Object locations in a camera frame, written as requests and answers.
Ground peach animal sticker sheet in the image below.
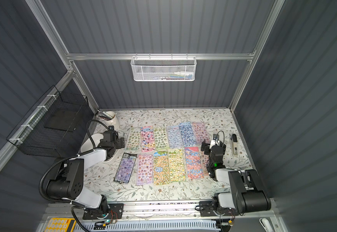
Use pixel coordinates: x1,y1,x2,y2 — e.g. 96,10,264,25
200,151,209,177

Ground pink 3D sticker sheet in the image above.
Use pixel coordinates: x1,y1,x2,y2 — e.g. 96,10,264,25
136,154,154,185
192,122,211,145

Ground white green owl sticker sheet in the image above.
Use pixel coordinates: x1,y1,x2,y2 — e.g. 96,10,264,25
126,128,140,151

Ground pink blue fox sticker sheet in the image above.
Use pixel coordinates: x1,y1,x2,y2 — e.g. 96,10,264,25
184,147,204,180

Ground purple sticker sheet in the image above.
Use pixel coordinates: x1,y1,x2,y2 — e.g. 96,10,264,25
113,153,138,184

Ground green mushroom sticker sheet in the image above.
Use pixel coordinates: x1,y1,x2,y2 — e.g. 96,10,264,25
168,149,186,182

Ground light blue sticker sheet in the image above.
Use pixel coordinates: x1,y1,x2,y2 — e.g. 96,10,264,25
167,125,184,149

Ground white plastic storage tray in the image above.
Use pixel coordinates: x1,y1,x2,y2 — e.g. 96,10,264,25
80,133,111,162

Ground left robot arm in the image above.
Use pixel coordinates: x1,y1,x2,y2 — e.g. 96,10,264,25
39,126,125,214

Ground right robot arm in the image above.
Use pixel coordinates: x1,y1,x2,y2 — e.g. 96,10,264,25
198,141,271,217

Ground cream metal pen bucket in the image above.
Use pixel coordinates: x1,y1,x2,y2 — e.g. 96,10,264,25
103,111,120,130

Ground black white handheld device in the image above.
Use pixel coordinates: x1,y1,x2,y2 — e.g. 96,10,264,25
230,134,239,156

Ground items in white basket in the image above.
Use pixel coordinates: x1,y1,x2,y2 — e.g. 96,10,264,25
152,71,195,80

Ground white object bottom right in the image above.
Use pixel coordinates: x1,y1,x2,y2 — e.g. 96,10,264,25
259,217,274,232

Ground yellow calculator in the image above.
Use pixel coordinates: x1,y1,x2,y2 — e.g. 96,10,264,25
44,217,76,232

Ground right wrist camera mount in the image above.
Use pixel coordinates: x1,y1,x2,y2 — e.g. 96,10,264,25
210,134,225,149

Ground black wire wall basket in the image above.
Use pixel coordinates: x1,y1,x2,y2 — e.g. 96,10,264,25
7,88,92,158

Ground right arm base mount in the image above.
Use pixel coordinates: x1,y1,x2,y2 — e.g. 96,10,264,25
195,201,239,217

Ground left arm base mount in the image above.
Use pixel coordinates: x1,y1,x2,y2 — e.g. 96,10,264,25
83,204,125,220

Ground black corrugated cable hose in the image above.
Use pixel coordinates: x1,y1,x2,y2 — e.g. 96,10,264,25
38,119,111,232

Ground white wire wall basket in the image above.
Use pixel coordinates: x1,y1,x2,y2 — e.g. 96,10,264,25
130,57,197,82

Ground white slotted cable duct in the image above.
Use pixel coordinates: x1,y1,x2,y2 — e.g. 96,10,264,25
89,220,221,232

